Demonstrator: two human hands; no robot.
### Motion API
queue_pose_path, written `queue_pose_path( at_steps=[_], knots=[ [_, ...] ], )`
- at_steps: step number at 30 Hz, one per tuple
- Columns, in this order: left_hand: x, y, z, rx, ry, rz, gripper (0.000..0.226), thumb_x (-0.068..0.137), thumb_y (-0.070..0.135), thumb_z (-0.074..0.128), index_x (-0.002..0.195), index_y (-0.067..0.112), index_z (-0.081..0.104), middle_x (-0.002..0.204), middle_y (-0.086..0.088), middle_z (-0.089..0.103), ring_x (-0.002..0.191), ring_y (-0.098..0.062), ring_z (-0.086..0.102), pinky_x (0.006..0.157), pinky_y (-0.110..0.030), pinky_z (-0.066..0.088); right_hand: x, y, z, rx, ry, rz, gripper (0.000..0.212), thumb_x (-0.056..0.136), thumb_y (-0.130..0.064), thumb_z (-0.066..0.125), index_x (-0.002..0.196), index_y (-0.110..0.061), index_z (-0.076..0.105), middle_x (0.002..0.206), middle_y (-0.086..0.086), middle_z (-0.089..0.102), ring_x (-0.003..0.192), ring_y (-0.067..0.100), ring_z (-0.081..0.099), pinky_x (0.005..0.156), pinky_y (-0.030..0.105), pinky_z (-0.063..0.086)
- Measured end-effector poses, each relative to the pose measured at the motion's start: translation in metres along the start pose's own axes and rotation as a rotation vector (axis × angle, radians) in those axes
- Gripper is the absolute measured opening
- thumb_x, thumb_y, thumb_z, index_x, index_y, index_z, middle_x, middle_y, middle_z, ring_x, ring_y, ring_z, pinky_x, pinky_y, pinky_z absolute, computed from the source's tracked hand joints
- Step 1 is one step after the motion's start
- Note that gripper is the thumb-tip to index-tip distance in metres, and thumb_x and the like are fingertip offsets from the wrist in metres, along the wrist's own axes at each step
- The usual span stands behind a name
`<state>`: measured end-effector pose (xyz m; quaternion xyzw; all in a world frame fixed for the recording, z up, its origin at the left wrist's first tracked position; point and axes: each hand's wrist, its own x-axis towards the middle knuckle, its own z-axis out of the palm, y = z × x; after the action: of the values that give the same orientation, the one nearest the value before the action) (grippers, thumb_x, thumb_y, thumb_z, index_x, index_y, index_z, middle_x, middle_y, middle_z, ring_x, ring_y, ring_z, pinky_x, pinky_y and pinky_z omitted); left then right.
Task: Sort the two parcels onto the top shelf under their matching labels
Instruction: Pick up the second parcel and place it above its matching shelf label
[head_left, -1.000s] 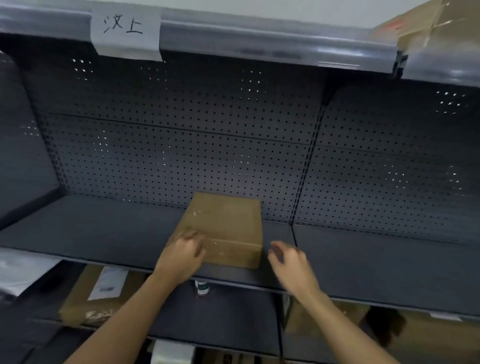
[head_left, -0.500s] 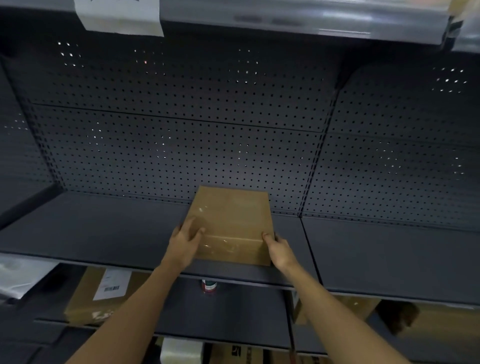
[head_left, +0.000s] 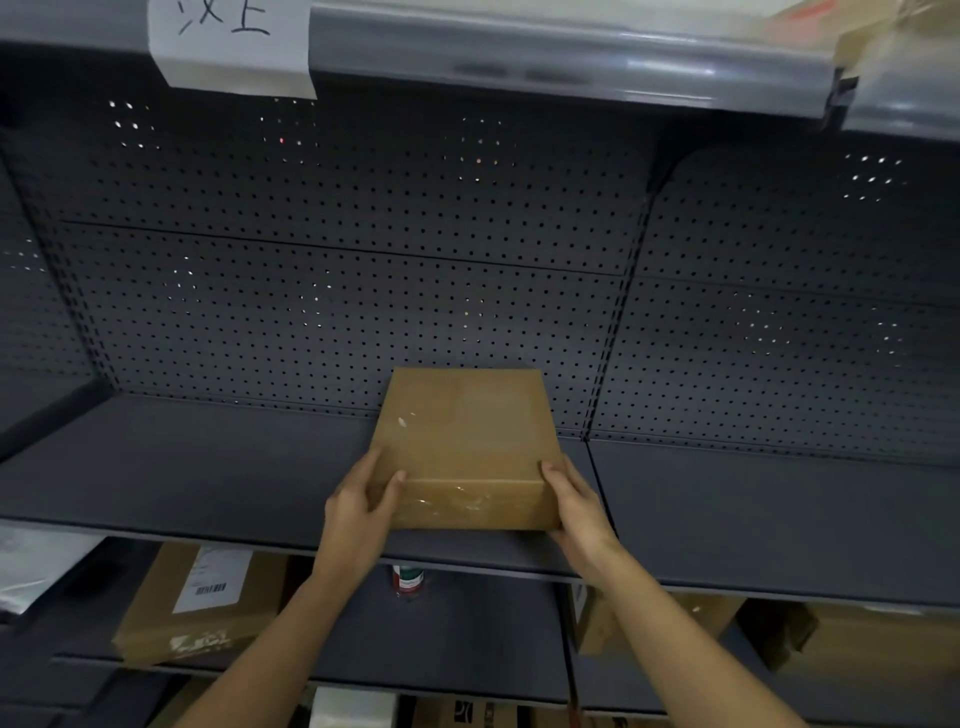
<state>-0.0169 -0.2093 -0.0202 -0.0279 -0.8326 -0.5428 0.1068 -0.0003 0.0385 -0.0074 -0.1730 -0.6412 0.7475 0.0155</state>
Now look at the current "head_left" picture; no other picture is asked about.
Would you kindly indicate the person's left hand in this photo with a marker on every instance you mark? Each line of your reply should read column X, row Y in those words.
column 352, row 517

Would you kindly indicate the person's right hand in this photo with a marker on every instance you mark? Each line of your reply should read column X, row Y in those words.
column 583, row 517

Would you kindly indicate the person's left thumb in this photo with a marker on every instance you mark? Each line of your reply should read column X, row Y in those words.
column 392, row 493

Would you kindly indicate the person's right thumb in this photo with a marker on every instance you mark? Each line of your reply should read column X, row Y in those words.
column 553, row 491

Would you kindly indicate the plain brown cardboard box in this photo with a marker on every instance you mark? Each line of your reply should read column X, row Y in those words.
column 466, row 450

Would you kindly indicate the person's left forearm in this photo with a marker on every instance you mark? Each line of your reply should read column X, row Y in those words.
column 266, row 645

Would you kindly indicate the person's right forearm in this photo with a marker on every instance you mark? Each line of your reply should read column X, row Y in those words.
column 675, row 645

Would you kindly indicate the small can with red label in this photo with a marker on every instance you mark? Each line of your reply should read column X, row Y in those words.
column 408, row 579

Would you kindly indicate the dark grey metal shelving unit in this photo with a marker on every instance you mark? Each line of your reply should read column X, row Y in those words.
column 480, row 300

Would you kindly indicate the cardboard box with white label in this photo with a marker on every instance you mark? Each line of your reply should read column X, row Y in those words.
column 199, row 604

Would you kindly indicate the cardboard box with black print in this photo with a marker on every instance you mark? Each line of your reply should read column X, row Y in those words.
column 472, row 712

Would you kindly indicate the large brown cardboard box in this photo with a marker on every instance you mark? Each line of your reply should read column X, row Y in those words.
column 862, row 645

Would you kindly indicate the white plastic bag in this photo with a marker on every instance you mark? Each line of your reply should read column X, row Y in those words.
column 34, row 562

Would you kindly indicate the white handwritten paper sign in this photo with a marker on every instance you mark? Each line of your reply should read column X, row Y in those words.
column 229, row 45

